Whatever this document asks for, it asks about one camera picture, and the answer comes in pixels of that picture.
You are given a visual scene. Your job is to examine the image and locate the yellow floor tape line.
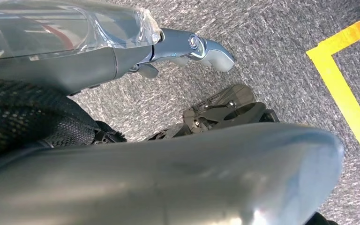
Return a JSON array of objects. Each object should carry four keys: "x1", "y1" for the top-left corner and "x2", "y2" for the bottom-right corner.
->
[{"x1": 306, "y1": 10, "x2": 360, "y2": 174}]

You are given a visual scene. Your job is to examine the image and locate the black braided cable sleeve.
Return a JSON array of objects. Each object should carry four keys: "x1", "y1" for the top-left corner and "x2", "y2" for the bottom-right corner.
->
[{"x1": 0, "y1": 77, "x2": 127, "y2": 162}]

